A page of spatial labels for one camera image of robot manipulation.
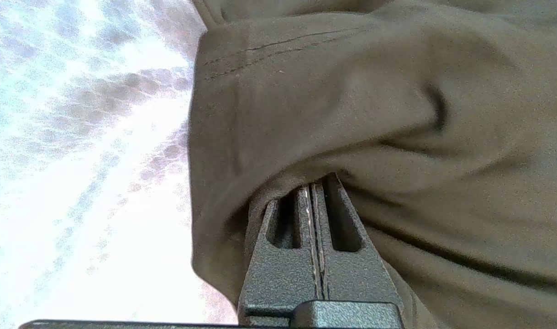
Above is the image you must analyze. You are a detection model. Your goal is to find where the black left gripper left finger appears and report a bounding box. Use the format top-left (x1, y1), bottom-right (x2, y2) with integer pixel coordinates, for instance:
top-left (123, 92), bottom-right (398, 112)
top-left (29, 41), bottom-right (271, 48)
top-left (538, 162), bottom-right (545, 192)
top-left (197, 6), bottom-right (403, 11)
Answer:
top-left (238, 185), bottom-right (324, 328)

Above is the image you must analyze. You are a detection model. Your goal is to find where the black moon print t-shirt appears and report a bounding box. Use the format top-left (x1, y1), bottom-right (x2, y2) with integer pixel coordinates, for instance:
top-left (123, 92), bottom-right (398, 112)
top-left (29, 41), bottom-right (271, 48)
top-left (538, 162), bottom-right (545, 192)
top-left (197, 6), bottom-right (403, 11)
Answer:
top-left (187, 0), bottom-right (557, 329)

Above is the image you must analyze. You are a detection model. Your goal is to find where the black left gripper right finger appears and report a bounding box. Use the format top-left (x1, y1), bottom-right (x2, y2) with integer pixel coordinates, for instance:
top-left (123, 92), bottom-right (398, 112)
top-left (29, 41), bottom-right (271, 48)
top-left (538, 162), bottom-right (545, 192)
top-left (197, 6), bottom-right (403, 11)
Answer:
top-left (310, 173), bottom-right (404, 329)

